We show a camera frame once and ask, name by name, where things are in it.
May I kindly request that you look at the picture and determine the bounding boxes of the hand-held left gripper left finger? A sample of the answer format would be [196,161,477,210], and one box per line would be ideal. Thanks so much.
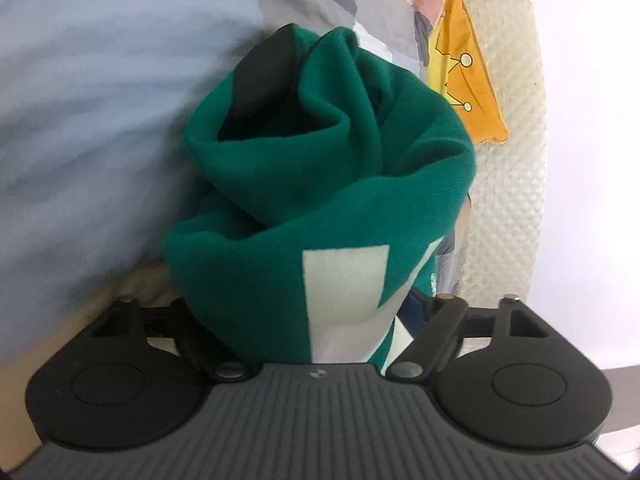
[92,296,254,382]

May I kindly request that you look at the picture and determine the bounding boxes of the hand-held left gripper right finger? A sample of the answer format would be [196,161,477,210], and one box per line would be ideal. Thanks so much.
[387,290,557,382]

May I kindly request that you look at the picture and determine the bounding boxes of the green hoodie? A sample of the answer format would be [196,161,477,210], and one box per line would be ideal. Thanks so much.
[164,24,477,367]

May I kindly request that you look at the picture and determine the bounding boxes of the cream quilted headboard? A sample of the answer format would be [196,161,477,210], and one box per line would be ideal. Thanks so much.
[452,0,549,307]

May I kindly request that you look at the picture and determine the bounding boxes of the patchwork quilt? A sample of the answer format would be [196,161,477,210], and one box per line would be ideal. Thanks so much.
[0,0,471,456]

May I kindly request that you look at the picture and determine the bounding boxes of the yellow crown pillow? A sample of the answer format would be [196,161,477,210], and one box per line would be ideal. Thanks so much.
[424,0,511,147]

